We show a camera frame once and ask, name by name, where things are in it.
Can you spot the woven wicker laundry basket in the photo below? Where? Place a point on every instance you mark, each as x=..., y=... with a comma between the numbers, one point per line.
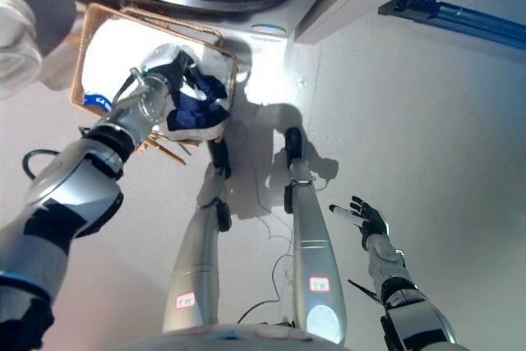
x=78, y=79

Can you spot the white cloth basket liner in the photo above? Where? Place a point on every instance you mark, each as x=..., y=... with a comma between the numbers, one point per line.
x=111, y=51

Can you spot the blue label on liner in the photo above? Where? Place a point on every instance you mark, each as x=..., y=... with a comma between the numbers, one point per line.
x=98, y=101

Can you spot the black and blue gantry frame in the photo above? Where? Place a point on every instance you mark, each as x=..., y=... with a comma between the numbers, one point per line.
x=464, y=14

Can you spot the black right robot foot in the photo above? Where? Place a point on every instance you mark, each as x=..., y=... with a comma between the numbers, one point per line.
x=294, y=143

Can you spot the round washer door with glass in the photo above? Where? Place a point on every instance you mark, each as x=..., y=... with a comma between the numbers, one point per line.
x=29, y=18

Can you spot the black left robot foot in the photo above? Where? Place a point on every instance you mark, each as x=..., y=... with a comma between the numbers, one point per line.
x=222, y=158

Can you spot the silver robot leg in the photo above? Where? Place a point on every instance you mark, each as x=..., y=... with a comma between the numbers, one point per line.
x=193, y=260
x=314, y=252

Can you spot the silver right robot leg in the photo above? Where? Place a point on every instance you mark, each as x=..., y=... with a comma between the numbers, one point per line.
x=314, y=252

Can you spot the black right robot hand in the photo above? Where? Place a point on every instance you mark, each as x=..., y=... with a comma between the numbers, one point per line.
x=372, y=219

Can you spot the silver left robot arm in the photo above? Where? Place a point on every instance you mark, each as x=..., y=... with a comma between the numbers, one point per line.
x=74, y=186

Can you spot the silver left robot leg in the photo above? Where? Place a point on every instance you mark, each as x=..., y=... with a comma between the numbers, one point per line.
x=193, y=260

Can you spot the black robot foot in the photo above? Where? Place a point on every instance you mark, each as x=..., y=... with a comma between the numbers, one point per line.
x=222, y=158
x=294, y=143

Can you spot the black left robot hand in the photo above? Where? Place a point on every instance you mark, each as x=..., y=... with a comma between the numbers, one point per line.
x=174, y=69

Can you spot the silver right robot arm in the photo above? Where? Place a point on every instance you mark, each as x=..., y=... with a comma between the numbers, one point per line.
x=407, y=301

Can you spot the navy blue garment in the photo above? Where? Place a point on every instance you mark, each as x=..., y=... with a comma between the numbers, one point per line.
x=193, y=110

